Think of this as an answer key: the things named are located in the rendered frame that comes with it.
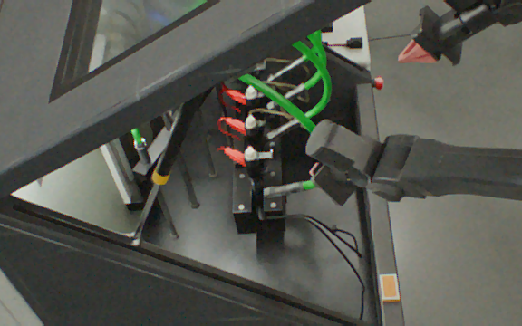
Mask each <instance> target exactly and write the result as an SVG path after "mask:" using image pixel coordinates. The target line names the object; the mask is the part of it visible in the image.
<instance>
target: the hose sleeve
mask: <svg viewBox="0 0 522 326"><path fill-rule="evenodd" d="M304 182H307V181H300V182H295V183H292V184H288V185H283V186H278V187H272V188H271V189H270V194H271V196H272V197H280V196H284V195H288V194H292V193H298V192H303V191H308V190H305V189H304Z"/></svg>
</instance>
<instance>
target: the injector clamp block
mask: <svg viewBox="0 0 522 326"><path fill-rule="evenodd" d="M270 101H272V99H270V97H267V96H266V97H264V107H266V106H267V104H268V103H269V102H270ZM265 117H266V127H264V136H266V135H267V134H268V133H269V132H270V131H271V130H273V129H277V128H278V127H281V126H282V125H284V119H283V116H281V115H276V114H272V113H268V114H266V115H265V116H264V120H265ZM270 149H272V158H262V162H263V168H266V167H268V166H269V167H270V168H271V170H272V171H271V172H270V173H269V174H267V175H266V176H265V177H264V185H263V186H262V187H261V188H262V192H263V198H264V213H265V217H267V216H285V204H287V195H284V196H280V197H273V198H270V199H267V198H266V197H265V196H264V190H265V189H266V188H268V187H278V186H283V185H287V173H286V163H285V151H284V135H282V136H281V137H279V138H278V139H276V140H274V141H273V142H272V141H271V140H270V142H268V143H266V145H264V153H270ZM233 217H234V221H235V225H236V229H237V233H238V234H252V233H255V232H256V203H255V199H254V194H253V190H252V185H251V180H249V178H248V175H247V169H246V167H244V168H234V175H233ZM266 227H267V231H268V232H280V231H285V230H286V223H285V219H266Z"/></svg>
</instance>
